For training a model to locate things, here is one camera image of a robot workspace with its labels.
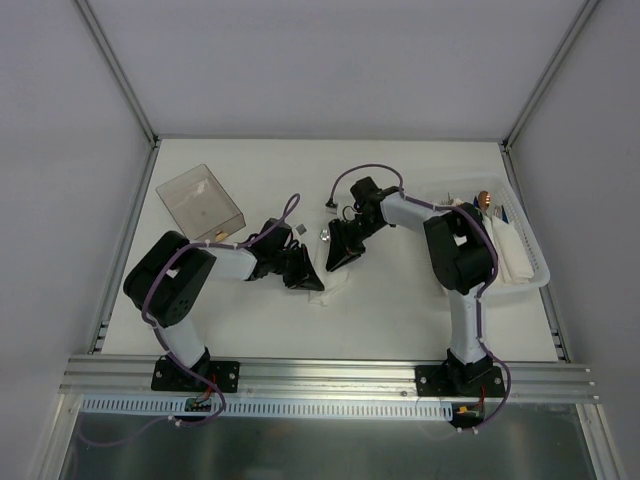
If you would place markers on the smoked clear plastic box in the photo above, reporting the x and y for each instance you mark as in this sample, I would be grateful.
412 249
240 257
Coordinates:
200 205

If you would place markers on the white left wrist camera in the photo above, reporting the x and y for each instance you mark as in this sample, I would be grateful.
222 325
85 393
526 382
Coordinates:
301 229

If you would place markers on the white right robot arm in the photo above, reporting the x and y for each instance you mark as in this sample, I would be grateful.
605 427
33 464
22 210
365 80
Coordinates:
462 256

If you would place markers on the left aluminium frame post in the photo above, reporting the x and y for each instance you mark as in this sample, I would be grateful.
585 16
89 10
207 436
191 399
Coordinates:
98 35

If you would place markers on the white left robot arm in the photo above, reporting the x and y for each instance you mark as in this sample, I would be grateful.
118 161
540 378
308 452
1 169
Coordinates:
166 283

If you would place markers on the right aluminium frame post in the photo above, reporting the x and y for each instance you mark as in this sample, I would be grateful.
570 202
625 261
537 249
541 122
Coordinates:
552 68

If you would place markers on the white paper napkin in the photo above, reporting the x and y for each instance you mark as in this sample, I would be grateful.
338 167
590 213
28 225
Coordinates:
333 282

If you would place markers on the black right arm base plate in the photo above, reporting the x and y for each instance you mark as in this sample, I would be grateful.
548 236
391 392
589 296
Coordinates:
435 381

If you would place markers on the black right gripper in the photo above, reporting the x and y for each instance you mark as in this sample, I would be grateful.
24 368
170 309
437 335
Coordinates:
345 236

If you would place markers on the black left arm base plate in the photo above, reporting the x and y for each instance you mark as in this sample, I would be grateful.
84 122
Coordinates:
169 377

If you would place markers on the aluminium frame post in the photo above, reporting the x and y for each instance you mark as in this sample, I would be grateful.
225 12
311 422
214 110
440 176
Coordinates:
98 35
552 68

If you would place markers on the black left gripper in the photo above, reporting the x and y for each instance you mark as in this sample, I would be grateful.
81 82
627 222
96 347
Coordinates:
295 266

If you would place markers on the folded white napkins stack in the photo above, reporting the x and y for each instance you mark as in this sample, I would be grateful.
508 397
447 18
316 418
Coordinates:
514 267

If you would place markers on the white plastic basket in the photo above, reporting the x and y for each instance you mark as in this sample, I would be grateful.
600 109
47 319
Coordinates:
505 205

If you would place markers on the white slotted cable duct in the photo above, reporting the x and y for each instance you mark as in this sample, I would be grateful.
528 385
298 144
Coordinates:
270 408

